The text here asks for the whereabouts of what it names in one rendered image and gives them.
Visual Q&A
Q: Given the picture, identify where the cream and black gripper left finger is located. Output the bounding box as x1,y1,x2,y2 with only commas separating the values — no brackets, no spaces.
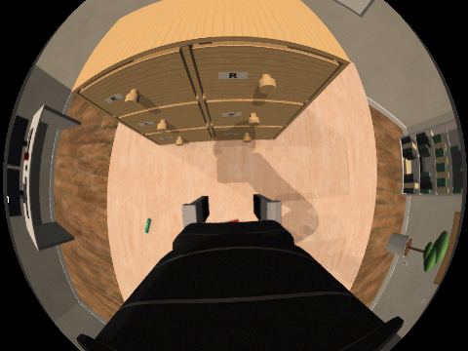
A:
181,196,210,228

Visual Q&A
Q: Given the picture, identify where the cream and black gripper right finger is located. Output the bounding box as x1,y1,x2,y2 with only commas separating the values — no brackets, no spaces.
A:
253,194,282,224

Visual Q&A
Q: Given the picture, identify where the small wooden chest of drawers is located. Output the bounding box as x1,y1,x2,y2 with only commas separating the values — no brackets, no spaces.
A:
71,0,350,145

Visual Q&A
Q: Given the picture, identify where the brown wooden drawer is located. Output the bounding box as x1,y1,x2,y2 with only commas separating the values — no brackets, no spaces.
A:
145,127,213,146
118,100,207,134
207,98,303,127
192,41,339,101
214,126,283,142
80,47,197,116

